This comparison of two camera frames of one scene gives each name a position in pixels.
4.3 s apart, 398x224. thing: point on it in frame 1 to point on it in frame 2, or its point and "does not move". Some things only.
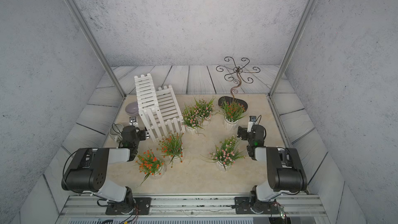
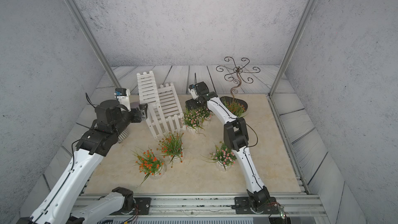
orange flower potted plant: [149, 165] does not move
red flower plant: [232, 111] does not move
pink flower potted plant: [190, 120] does not move
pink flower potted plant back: [205, 110] does not move
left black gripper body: [141, 135] to [135, 116]
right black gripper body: [245, 135] to [195, 103]
